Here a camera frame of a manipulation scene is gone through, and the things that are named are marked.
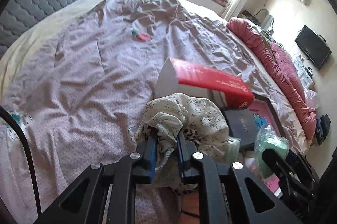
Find cream floral cloth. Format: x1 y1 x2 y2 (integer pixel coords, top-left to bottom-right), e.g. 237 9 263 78
130 93 229 191

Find green item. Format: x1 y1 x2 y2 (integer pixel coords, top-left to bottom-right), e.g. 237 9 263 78
254 124 291 180

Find dark blue small box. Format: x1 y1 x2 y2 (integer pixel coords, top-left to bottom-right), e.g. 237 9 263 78
221 109 259 151

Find dark blue clothes pile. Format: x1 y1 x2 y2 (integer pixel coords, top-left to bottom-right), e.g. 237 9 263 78
315 114 331 146

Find mauve patterned bed sheet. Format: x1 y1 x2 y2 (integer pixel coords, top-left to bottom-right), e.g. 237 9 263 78
1 0 295 208

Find red white cardboard box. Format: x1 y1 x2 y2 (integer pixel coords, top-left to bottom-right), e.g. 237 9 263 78
154 58 255 109

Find white drawer cabinet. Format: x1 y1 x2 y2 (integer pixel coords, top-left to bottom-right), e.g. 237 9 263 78
292 55 315 90

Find pink red quilt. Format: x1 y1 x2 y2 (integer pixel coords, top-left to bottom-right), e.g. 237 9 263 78
227 18 316 140

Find black flat television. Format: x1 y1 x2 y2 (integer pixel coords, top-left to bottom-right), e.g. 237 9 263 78
295 25 332 70

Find pink tray with dark frame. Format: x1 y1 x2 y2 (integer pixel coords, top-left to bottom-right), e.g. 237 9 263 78
249 94 286 137

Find black cable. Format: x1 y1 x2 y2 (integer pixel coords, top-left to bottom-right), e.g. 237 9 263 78
0 105 43 217

